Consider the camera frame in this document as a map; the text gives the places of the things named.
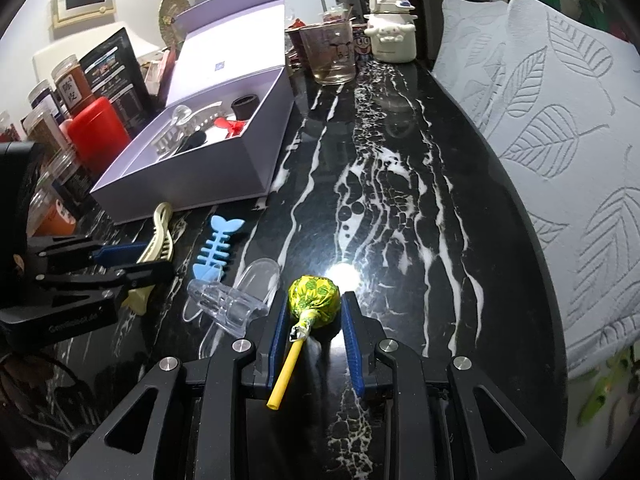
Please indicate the lavender gift box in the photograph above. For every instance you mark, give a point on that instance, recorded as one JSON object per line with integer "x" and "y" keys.
{"x": 233, "y": 52}

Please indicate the clear plastic hair claw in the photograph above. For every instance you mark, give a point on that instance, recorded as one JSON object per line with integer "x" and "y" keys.
{"x": 232, "y": 308}

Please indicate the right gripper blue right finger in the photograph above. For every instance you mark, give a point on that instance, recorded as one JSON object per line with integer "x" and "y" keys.
{"x": 353, "y": 354}

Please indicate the brown spice jar labelled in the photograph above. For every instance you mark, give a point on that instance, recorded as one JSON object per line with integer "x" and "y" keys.
{"x": 72, "y": 85}

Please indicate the wall intercom panel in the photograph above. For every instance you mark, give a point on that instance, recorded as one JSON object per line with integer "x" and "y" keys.
{"x": 67, "y": 12}

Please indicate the red plastic canister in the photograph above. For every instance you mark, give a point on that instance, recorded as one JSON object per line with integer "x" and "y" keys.
{"x": 98, "y": 135}

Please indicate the red plastic fan propeller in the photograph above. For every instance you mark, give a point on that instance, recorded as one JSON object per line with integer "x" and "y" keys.
{"x": 232, "y": 128}

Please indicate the glass measuring cup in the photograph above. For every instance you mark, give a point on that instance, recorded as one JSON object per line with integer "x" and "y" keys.
{"x": 330, "y": 52}

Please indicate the blue fishbone cable winder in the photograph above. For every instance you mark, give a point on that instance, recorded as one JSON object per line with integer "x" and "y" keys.
{"x": 214, "y": 254}

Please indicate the black printed snack bag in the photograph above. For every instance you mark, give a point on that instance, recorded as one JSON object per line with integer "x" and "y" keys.
{"x": 112, "y": 71}

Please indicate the yellow green lollipop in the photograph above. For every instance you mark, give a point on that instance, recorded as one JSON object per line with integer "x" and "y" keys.
{"x": 314, "y": 302}

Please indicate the brown granule spice jar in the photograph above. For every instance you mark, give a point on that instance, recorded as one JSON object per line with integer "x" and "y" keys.
{"x": 41, "y": 127}

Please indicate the grey leaf quilted cushion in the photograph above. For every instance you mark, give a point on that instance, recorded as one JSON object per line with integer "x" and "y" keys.
{"x": 558, "y": 102}

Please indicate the beige marbled hair claw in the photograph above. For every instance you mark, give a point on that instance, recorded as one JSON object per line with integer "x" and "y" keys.
{"x": 184, "y": 123}

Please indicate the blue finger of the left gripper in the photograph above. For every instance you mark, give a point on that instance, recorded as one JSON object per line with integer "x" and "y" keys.
{"x": 145, "y": 274}
{"x": 118, "y": 254}

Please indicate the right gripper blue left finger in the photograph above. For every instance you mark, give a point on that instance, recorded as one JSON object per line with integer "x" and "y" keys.
{"x": 278, "y": 344}

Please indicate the orange lidded food container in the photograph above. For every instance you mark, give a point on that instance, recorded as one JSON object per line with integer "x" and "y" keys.
{"x": 48, "y": 217}

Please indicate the white cartoon dog kettle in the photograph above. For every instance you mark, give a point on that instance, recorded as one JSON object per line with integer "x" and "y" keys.
{"x": 391, "y": 30}

